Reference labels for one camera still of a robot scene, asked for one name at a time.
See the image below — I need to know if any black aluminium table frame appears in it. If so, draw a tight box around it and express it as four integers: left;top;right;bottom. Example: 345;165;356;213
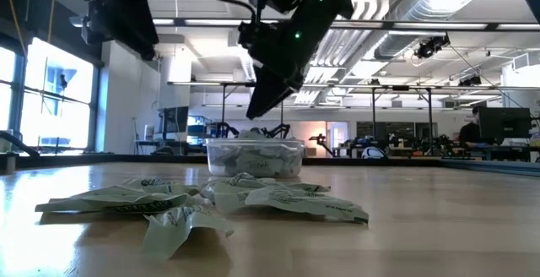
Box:
0;129;540;179

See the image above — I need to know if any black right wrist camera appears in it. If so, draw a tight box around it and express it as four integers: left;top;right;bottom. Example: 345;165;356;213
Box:
237;20;265;62

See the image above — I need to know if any white and blue ball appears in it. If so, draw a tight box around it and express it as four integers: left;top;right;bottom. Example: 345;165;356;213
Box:
360;145;387;160

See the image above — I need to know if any person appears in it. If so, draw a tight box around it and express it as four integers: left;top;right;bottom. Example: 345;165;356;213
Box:
458;106;486;149

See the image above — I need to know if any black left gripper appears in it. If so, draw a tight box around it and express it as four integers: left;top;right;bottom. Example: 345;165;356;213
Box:
82;0;160;62

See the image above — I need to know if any background desk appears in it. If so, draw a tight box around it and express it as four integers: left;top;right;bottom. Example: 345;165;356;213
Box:
133;138;191;156

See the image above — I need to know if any black background gantry frame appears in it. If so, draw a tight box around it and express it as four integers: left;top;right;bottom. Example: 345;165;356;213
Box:
220;81;285;139
370;84;435;154

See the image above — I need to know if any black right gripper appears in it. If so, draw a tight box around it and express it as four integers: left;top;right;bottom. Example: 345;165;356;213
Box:
246;0;355;121

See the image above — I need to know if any black computer monitor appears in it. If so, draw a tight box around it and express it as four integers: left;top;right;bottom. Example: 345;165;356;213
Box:
477;106;532;141
161;105;191;135

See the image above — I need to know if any white ceiling slat panel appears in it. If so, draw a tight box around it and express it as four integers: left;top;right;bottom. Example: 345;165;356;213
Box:
294;35;351;106

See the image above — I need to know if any clear plastic container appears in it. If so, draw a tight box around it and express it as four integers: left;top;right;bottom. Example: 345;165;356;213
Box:
204;137;306;180

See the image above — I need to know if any black ceiling camera rig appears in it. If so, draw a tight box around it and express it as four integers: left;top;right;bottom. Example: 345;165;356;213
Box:
414;33;451;60

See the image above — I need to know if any large bright window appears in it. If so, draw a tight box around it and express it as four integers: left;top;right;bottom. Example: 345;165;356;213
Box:
0;35;102;155

